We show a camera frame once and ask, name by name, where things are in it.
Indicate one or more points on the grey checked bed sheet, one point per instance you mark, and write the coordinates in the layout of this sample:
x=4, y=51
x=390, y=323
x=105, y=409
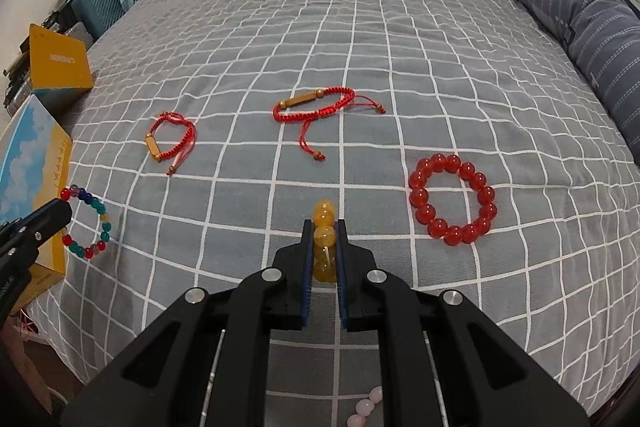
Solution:
x=455, y=138

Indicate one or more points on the blue striped pillow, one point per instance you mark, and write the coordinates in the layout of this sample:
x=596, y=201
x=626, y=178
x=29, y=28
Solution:
x=601, y=37

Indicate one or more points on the black items pile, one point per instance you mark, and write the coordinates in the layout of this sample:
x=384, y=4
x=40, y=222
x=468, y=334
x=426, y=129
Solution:
x=16, y=17

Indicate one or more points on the grey hard case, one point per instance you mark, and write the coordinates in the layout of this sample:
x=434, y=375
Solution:
x=25, y=86

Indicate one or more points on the white cardboard box blue rim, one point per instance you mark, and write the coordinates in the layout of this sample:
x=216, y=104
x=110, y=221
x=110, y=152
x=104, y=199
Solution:
x=35, y=149

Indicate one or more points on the red cord bracelet gold tube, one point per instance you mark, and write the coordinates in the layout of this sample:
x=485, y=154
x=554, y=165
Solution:
x=170, y=140

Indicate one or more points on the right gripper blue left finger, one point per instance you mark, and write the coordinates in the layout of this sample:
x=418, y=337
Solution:
x=306, y=283

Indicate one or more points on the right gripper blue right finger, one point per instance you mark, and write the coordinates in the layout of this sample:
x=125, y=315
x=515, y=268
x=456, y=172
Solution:
x=340, y=230

